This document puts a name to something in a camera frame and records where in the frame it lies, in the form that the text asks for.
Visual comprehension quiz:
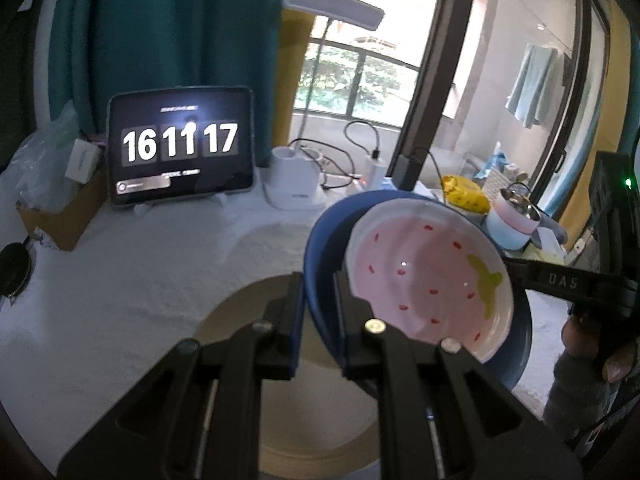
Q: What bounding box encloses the small white box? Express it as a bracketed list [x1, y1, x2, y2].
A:
[65, 139, 101, 183]

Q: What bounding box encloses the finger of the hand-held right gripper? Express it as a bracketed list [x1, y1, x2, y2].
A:
[502, 257, 532, 287]

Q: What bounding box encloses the white tablet stand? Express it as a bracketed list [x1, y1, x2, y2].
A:
[132, 194, 230, 215]

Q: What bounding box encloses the clear plastic bag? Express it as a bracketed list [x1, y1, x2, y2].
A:
[12, 102, 83, 211]

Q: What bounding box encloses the pink strawberry bowl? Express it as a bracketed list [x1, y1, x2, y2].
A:
[347, 200, 515, 365]

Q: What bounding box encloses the dark window frame post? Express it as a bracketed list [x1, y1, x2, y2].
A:
[400, 0, 481, 186]

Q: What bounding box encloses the light blue hanging towel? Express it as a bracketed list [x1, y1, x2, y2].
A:
[506, 44, 566, 128]

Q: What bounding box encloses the black charging cable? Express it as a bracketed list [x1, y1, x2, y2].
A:
[295, 120, 382, 192]
[410, 147, 447, 196]

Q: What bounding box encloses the black charger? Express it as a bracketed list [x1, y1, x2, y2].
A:
[391, 152, 426, 191]

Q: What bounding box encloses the black round device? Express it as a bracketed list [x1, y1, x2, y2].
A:
[0, 242, 32, 301]

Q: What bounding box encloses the person's right hand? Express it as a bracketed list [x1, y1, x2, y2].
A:
[562, 316, 640, 383]

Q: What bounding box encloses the balcony railing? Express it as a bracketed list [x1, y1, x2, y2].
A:
[300, 42, 421, 116]

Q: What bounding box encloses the light blue bowl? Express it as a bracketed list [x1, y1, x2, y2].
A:
[486, 212, 533, 252]

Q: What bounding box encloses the yellow packet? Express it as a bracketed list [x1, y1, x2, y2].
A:
[440, 175, 492, 212]

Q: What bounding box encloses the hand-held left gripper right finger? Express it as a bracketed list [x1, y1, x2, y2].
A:
[332, 270, 583, 480]

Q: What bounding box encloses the white charger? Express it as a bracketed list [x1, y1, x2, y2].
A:
[364, 155, 388, 191]

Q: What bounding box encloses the beige plate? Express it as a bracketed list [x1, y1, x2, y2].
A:
[195, 274, 381, 473]

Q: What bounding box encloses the pink steel-lined bowl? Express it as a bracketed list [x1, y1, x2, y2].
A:
[492, 185, 544, 235]

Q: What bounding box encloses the tablet with clock display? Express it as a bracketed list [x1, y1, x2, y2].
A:
[106, 86, 256, 207]

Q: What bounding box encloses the teal curtain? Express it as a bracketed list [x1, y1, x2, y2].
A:
[47, 0, 286, 136]

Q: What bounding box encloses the blue plastic bag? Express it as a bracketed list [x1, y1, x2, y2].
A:
[475, 150, 506, 181]

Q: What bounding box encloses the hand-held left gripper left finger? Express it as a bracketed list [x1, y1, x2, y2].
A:
[56, 271, 307, 480]

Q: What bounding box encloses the cardboard box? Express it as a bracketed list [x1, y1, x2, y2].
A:
[17, 165, 111, 252]

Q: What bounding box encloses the white basket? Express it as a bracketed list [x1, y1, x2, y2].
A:
[482, 167, 526, 196]

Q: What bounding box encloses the white desk lamp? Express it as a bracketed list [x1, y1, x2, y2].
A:
[264, 0, 386, 210]
[275, 0, 331, 153]

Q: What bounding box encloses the person's right forearm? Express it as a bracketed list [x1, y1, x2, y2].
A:
[542, 350, 640, 456]

